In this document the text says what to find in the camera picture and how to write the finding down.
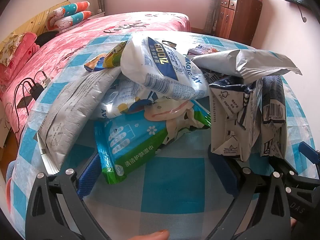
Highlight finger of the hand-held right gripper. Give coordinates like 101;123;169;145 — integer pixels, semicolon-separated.
298;141;320;179
269;155;304;188

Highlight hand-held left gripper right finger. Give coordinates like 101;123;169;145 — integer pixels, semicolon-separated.
207;145;293;240

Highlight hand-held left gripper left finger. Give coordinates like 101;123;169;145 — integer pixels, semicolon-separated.
25;152;108;240

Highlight crushed white milk carton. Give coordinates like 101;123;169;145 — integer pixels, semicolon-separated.
208;76;263;162

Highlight green blue wet wipes packet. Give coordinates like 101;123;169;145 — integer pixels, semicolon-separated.
94;115;173;184

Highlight crushed barcode milk carton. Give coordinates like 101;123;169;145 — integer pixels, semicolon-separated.
260;75;288;159

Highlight orange blue small packet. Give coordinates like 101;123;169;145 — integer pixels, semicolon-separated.
84;52;108;73

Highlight white blue milk pouch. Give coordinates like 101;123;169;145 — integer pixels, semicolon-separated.
120;34;209;100
96;79;160;120

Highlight yellow green oatmeal bag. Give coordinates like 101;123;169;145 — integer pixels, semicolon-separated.
102;41;128;68

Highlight person's left hand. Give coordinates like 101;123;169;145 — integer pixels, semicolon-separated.
130;229;171;240

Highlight blue checkered tablecloth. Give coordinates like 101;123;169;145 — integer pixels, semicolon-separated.
6;30;317;240

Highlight grey printed package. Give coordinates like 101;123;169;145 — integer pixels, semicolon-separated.
37;67;123;175

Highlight blue stool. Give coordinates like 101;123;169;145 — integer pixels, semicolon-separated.
6;161;17;183

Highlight black phone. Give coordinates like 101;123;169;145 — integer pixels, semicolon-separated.
15;96;33;109

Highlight black charger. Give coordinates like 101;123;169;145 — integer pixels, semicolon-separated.
26;82;44;101

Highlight grey mailer bag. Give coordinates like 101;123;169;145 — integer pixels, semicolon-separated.
190;49;303;84

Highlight purple snack packet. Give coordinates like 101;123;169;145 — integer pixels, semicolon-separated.
187;44;220;57

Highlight pink pillows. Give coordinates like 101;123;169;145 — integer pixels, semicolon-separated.
0;32;40;80

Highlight pink bed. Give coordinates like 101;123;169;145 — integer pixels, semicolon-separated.
0;12;192;140

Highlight black cloth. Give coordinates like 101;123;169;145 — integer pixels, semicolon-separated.
34;31;59;46

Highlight floral pillow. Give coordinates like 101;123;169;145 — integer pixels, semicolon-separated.
0;32;25;67

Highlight brown wooden cabinet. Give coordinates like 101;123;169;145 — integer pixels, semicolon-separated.
215;0;264;47

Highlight cartoon printed pillow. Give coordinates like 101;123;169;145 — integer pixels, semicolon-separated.
51;1;92;18
46;11;93;34

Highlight yellow headboard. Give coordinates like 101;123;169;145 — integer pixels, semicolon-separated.
0;4;64;50

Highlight black charging cable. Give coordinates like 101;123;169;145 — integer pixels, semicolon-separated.
14;70;48;143

